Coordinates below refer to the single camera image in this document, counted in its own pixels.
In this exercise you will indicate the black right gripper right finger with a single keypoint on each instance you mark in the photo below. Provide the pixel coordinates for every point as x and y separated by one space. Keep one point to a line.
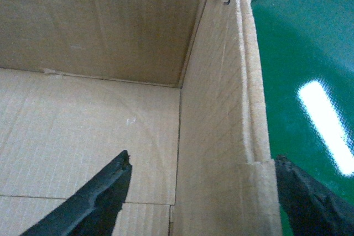
311 207

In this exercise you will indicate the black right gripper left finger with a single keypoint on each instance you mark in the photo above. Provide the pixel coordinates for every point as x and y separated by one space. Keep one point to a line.
93 209

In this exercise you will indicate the large cardboard box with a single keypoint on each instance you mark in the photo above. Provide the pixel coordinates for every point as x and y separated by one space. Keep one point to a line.
176 83

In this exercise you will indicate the round green conveyor table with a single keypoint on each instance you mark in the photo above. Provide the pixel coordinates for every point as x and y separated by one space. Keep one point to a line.
306 49

